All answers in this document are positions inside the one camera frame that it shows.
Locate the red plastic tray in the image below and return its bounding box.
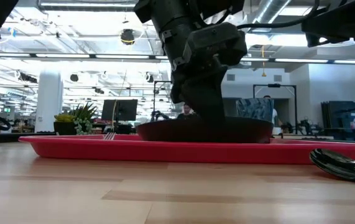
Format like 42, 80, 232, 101
18, 134, 355, 165

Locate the blue marbled cup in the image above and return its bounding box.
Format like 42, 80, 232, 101
235, 97, 275, 123

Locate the silver ventilation duct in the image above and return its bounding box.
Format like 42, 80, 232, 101
245, 0, 292, 57

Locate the yellow-green bushy plant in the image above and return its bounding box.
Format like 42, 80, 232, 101
54, 113, 76, 124

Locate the blue storage cabinet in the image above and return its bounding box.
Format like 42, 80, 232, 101
321, 100, 355, 141

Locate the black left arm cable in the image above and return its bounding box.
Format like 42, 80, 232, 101
236, 0, 321, 30

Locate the overhead light bar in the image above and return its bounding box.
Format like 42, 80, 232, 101
0, 52, 355, 65

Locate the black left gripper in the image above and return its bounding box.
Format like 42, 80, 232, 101
170, 63, 228, 125

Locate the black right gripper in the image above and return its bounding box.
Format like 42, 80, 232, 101
301, 4, 355, 47

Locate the red round plate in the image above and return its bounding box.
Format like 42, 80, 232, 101
136, 116, 274, 144

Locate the yellow hanging cord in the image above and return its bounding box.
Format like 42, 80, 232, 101
260, 45, 267, 78

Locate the black ceiling device yellow cable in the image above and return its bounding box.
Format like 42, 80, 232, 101
120, 28, 136, 46

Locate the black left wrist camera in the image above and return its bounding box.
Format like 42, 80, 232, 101
183, 22, 248, 68

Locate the person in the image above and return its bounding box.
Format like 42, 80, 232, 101
263, 95, 279, 125
177, 103, 198, 119

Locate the black computer monitor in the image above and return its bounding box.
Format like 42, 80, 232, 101
101, 99, 139, 122

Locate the black planter pot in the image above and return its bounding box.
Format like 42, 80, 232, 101
53, 121, 79, 136

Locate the white building pillar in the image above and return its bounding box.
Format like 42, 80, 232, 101
37, 70, 64, 133

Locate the black metal station frame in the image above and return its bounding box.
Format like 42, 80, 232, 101
252, 83, 298, 135
153, 80, 172, 122

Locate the dark background table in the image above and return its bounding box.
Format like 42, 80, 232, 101
0, 132, 57, 143

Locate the spiky green plant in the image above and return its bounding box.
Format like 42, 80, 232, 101
68, 102, 99, 123

